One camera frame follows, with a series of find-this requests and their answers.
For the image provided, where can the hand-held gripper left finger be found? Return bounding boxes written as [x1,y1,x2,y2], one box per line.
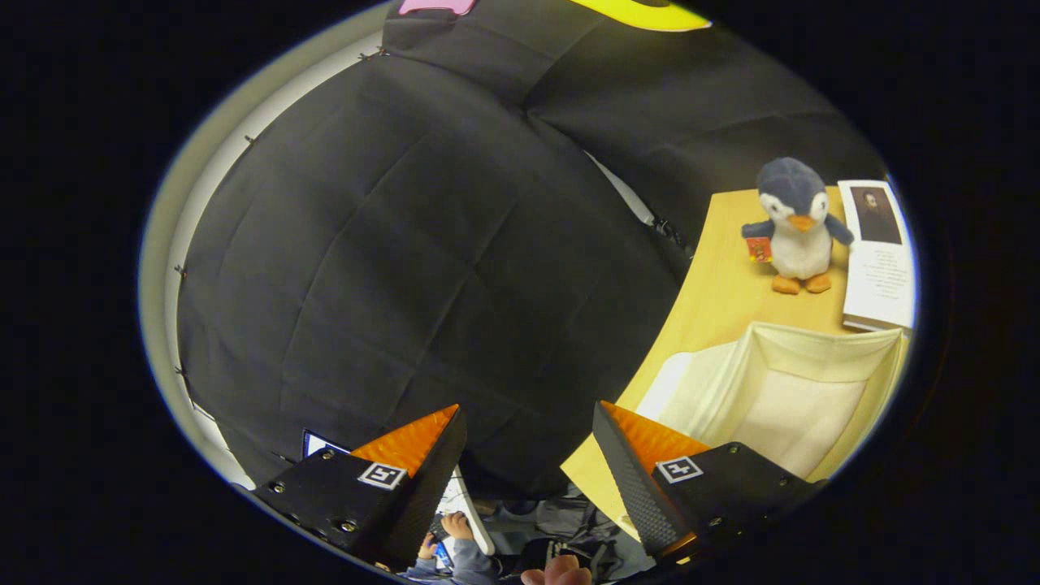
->
[253,404,470,574]

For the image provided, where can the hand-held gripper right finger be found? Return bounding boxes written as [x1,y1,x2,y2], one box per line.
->
[591,400,828,566]

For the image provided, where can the cream fabric storage box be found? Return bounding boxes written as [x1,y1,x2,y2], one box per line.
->
[636,321,909,482]

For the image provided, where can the white flat object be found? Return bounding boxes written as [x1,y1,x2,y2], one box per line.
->
[439,470,495,557]

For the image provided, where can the dark grey cloth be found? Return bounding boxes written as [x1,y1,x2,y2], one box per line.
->
[475,485,647,579]

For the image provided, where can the black backdrop cloth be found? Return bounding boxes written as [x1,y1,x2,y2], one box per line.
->
[175,0,891,501]

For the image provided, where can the blue penguin plush toy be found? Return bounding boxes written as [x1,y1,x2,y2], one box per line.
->
[741,157,856,295]

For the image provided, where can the white portrait cover book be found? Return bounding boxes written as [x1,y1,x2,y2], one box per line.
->
[837,179,917,334]

